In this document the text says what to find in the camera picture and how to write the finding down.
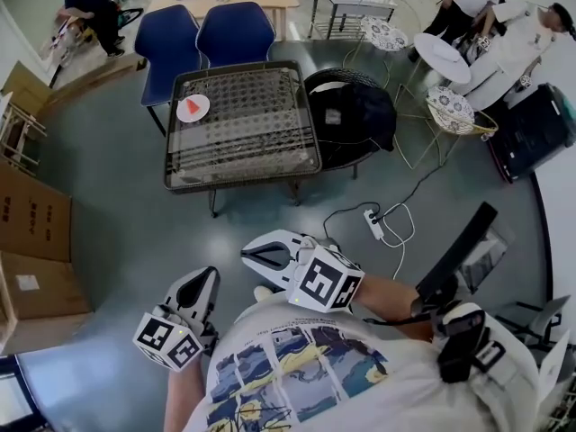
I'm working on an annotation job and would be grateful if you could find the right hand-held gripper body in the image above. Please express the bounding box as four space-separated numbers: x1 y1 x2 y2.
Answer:
285 236 365 314

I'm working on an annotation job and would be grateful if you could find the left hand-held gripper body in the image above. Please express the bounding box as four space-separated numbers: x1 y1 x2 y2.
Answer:
132 304 220 372

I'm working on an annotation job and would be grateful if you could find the white round plate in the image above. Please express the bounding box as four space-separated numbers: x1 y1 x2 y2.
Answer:
175 94 212 123

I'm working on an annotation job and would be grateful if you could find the person's right forearm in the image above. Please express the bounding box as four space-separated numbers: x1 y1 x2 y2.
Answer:
350 274 433 341

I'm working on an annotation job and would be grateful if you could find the person's left forearm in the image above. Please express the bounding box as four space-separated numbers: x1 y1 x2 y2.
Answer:
162 355 212 432

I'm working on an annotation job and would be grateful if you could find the glass top rattan table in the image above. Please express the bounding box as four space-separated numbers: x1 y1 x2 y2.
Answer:
162 59 323 219

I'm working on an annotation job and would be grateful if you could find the white power strip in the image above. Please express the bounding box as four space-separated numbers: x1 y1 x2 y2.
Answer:
363 208 385 241

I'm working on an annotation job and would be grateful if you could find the white printed t-shirt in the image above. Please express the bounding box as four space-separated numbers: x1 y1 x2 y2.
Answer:
182 292 541 432

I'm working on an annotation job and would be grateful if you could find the cardboard box white label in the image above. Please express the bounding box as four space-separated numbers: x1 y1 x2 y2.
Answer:
0 249 95 355

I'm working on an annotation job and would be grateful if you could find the black jacket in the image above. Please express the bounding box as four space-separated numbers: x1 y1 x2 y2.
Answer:
310 82 398 152

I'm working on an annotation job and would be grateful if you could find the black wicker chair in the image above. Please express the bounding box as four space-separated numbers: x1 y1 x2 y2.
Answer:
301 67 400 180

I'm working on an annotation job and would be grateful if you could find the blue padded chair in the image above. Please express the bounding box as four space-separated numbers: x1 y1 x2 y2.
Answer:
133 4 203 137
195 1 276 69

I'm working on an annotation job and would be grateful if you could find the grey office chair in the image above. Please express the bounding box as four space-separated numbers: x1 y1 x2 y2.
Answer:
494 294 572 355

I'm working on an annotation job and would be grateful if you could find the white round side table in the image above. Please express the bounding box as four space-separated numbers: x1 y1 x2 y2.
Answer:
412 32 473 85

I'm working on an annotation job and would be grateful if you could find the black case red trim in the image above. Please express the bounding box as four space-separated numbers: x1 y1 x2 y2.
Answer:
488 82 576 184

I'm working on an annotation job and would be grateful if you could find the flat brown cardboard box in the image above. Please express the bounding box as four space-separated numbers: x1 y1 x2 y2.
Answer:
0 60 55 112

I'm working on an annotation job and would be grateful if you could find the white floor cable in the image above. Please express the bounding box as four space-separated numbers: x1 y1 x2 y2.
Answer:
380 202 416 281

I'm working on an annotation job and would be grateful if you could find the black floor cable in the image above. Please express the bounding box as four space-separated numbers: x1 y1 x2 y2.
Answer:
322 164 445 242

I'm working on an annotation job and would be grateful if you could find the black shoulder strap pack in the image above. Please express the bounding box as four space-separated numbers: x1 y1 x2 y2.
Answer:
436 308 509 384

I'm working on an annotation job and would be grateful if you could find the gold wire chair patterned cushion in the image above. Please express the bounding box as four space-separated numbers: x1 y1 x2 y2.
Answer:
393 83 500 170
342 0 422 69

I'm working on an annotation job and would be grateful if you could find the pale wooden frame rack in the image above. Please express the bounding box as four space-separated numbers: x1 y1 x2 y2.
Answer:
0 90 49 175

